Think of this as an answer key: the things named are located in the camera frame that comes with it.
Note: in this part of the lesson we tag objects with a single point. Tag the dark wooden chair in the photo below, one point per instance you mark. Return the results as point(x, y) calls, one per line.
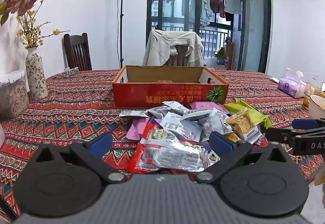
point(77, 54)

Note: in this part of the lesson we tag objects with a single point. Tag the pile of white snack packets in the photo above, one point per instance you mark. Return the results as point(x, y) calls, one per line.
point(182, 125)

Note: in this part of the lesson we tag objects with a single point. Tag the glass jar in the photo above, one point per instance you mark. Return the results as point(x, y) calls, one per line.
point(308, 92)

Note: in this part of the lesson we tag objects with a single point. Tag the clear plastic storage container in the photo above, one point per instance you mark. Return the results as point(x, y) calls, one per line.
point(12, 97)

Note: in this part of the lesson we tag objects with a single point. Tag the floral ceramic vase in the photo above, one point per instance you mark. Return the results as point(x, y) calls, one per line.
point(36, 74)

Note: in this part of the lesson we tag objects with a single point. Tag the green snack packet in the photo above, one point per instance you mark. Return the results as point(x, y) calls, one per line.
point(256, 116)

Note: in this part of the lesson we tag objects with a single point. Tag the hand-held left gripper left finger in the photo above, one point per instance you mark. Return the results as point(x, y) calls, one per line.
point(101, 143)

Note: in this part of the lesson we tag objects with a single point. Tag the brown wooden chair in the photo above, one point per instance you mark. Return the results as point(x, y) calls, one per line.
point(179, 58)

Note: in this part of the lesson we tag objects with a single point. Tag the cream bowl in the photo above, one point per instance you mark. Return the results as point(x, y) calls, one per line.
point(317, 108)

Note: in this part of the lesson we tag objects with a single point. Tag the yellow flower branches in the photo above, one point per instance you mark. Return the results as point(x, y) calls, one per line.
point(31, 33)

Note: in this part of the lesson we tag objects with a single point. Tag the upright brown cardboard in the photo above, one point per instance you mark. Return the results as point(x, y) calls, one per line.
point(229, 56)

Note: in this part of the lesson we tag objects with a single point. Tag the beige jacket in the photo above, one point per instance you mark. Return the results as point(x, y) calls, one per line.
point(157, 49)

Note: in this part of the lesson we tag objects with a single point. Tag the clear cracker snack packet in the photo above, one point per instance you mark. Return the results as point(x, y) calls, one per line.
point(231, 137)
point(241, 122)

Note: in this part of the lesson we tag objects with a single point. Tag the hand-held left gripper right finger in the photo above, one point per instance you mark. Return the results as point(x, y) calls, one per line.
point(220, 143)

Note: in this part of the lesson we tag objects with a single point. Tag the pink snack packet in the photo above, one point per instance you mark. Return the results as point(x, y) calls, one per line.
point(203, 105)
point(135, 130)

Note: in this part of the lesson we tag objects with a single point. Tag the purple tissue pack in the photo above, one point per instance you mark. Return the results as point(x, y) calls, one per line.
point(289, 85)

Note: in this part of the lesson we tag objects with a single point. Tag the red and silver snack packet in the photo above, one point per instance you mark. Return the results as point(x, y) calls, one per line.
point(142, 154)

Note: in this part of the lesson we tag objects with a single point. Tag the black framed sliding glass door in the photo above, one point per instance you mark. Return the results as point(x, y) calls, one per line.
point(243, 44)

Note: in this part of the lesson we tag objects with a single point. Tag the red patterned tablecloth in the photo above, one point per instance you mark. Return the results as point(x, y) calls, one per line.
point(76, 112)

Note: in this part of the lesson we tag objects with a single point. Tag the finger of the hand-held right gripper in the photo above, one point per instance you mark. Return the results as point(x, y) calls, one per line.
point(304, 123)
point(279, 135)

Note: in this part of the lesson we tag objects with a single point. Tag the red cardboard box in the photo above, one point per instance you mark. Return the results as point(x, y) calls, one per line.
point(162, 94)

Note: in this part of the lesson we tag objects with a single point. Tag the hanging dark garment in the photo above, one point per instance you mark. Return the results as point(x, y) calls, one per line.
point(228, 16)

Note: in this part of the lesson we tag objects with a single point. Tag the green and yellow box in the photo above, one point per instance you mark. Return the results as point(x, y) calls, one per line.
point(220, 52)

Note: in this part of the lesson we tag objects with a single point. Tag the hanging pale blue garment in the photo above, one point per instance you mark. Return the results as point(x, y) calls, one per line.
point(203, 8)

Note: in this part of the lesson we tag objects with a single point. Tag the small figurine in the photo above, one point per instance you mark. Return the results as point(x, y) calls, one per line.
point(228, 40)

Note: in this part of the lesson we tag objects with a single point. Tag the studio light on stand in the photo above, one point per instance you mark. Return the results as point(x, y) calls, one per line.
point(122, 11)

